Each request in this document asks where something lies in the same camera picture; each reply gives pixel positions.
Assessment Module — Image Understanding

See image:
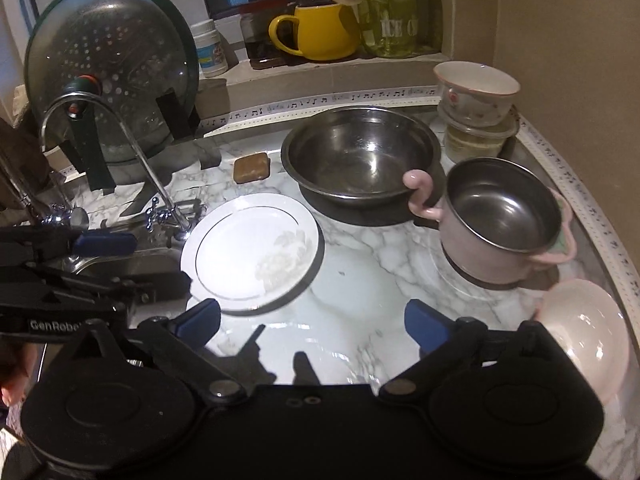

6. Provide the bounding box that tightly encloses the brown soap bar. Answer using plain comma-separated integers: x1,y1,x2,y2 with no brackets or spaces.
232,152,270,184

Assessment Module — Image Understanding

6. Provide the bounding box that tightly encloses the pink steel handled pot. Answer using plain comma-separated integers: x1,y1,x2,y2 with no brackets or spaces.
402,157,577,286

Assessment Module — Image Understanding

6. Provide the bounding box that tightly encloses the dark glass jar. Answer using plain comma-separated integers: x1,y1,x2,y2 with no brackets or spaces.
240,9,285,70

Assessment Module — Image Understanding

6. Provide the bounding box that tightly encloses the chrome gooseneck faucet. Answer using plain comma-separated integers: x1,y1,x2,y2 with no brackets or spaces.
39,87,198,240

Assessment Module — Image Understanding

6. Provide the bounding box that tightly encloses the black lid stand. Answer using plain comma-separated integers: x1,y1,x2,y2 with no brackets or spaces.
48,77,221,195

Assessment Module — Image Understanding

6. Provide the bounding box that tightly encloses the glass pot lid green rim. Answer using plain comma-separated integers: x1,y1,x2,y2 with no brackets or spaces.
24,0,200,157

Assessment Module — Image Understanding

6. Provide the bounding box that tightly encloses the steel kitchen sink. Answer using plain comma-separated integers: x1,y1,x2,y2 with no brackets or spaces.
67,247,191,304

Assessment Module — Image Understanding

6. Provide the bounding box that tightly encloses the small floral bowl on tub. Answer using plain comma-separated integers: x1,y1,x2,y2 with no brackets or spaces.
433,61,521,128

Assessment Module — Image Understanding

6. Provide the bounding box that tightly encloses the person's hand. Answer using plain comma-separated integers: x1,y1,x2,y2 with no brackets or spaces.
1,338,38,408

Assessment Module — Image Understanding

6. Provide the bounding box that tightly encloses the green glass ice pitcher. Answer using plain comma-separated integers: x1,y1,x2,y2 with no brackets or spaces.
333,0,444,58

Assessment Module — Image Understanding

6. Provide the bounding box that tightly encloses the plastic lidded food tub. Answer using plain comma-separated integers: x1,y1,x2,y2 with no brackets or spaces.
437,104,520,162

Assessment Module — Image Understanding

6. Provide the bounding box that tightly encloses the large steel mixing bowl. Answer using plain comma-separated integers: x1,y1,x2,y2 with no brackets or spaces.
281,106,442,207

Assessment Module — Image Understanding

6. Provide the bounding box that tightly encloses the yellow ceramic mug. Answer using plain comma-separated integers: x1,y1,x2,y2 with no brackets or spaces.
268,3,361,62

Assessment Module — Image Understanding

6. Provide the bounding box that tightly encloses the small white rimmed plate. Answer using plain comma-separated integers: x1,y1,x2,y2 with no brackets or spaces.
180,193,320,313

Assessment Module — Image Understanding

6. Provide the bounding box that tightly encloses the white plastic medicine bottle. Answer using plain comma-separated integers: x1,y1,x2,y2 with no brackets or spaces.
190,20,229,78

